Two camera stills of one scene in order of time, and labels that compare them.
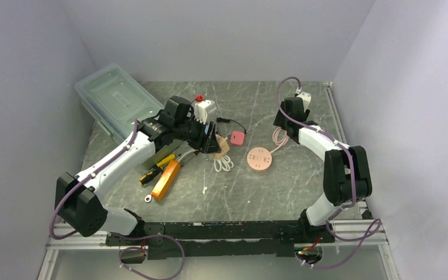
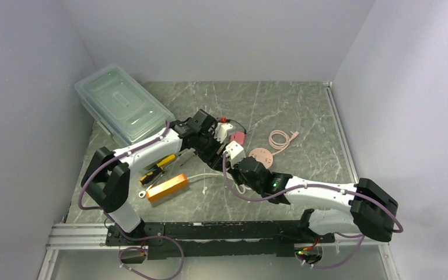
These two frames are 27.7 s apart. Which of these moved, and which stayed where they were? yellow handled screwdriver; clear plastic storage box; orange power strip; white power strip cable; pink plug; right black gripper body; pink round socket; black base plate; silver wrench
Moved: silver wrench; orange power strip; white power strip cable; right black gripper body
Stayed: black base plate; clear plastic storage box; pink round socket; yellow handled screwdriver; pink plug
